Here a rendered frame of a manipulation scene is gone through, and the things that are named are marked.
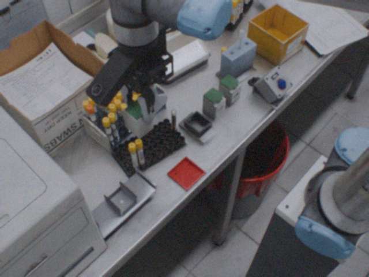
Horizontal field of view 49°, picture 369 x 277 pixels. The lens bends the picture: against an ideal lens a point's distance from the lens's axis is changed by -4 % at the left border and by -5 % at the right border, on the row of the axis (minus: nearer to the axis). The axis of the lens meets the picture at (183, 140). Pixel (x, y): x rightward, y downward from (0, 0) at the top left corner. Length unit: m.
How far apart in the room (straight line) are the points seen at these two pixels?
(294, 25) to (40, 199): 0.94
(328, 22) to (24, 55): 0.96
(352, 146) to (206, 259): 1.16
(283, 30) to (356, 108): 1.18
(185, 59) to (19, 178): 0.65
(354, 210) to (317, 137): 1.59
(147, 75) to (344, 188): 0.38
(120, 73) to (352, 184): 0.42
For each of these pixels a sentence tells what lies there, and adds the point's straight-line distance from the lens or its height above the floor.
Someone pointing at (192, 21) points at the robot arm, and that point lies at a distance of 0.58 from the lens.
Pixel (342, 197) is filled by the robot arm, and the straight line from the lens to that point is 0.70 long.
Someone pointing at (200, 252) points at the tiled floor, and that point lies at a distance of 1.88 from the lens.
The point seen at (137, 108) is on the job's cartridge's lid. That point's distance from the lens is 0.85.
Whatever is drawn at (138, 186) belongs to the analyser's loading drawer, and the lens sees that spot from 0.98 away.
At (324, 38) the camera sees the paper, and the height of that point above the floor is 0.89.
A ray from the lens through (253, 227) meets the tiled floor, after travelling 1.95.
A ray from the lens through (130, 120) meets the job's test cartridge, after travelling 0.86.
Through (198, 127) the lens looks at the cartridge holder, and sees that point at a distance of 1.10.
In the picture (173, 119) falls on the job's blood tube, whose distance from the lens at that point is 1.03.
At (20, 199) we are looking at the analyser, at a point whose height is 1.17.
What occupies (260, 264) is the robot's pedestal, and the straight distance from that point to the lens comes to 1.35.
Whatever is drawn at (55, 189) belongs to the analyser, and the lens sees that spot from 0.71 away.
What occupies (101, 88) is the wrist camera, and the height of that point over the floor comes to 1.23.
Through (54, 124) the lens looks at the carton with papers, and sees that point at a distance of 1.05.
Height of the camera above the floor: 1.77
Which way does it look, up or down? 56 degrees down
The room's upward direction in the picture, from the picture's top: straight up
